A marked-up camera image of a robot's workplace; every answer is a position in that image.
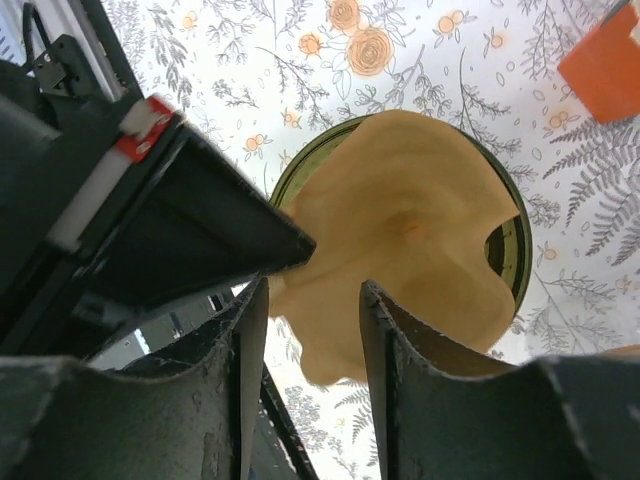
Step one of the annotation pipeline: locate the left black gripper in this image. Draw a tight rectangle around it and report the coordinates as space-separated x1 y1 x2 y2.
1 95 315 356

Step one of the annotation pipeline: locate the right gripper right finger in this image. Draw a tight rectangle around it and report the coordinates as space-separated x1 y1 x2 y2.
360 282 639 479

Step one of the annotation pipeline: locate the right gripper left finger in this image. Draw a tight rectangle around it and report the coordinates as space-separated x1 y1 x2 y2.
1 280 269 479

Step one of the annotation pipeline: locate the green glass coffee dripper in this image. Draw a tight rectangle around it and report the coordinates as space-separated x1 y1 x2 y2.
270 116 533 308

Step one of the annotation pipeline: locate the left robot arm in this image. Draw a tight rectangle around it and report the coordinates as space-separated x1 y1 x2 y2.
1 64 315 359

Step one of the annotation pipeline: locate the orange coffee filter box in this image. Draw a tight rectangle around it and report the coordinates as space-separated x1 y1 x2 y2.
557 1 639 124

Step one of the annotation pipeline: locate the floral tablecloth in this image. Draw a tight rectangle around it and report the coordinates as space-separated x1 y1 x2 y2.
99 0 640 480

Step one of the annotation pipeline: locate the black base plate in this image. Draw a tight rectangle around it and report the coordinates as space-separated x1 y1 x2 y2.
19 0 146 101

